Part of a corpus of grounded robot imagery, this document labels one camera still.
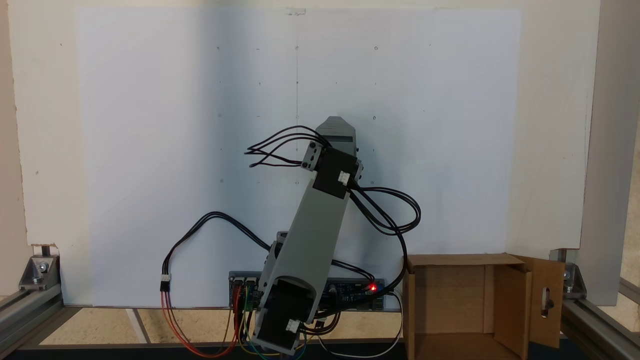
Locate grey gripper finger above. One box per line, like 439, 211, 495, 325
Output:
316, 116, 357, 137

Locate thin white cable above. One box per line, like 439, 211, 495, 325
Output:
317, 292, 404, 358

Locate orange and red wires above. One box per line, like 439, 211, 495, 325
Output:
161, 287, 242, 358

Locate metal corner bracket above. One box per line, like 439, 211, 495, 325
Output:
19, 244, 62, 292
550, 248, 587, 302

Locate blue circuit board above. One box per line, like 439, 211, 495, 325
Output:
320, 278, 387, 312

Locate brown cardboard box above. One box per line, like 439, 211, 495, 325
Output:
402, 252, 567, 360

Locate long black cable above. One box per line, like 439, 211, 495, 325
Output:
160, 211, 273, 293

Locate black arm cable loops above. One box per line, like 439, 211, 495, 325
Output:
246, 125, 332, 169
305, 185, 422, 335

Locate white paper sheet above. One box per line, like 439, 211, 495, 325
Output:
75, 7, 523, 307

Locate small circuit board with wires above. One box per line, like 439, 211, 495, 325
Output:
228, 271, 264, 311

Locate aluminium frame rail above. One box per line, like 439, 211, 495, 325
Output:
0, 286, 65, 353
560, 277, 640, 352

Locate aluminium frame post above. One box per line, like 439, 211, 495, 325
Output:
575, 0, 640, 307

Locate green wire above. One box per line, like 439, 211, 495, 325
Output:
239, 299, 307, 360

